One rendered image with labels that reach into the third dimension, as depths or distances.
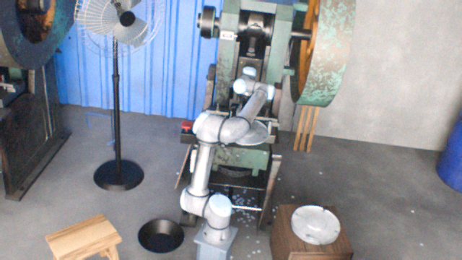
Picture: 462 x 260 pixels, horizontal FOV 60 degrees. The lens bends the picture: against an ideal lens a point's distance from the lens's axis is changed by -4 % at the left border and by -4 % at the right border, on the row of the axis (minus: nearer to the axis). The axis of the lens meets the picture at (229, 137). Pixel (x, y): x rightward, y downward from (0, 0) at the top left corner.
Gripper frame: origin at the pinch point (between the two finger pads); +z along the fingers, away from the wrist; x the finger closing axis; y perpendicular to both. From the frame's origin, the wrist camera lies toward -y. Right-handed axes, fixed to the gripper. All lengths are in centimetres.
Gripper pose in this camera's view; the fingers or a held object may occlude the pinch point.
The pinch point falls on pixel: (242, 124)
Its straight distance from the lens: 250.0
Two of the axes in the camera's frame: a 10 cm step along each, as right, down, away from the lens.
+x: -9.9, -1.2, -0.1
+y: 0.6, -5.3, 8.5
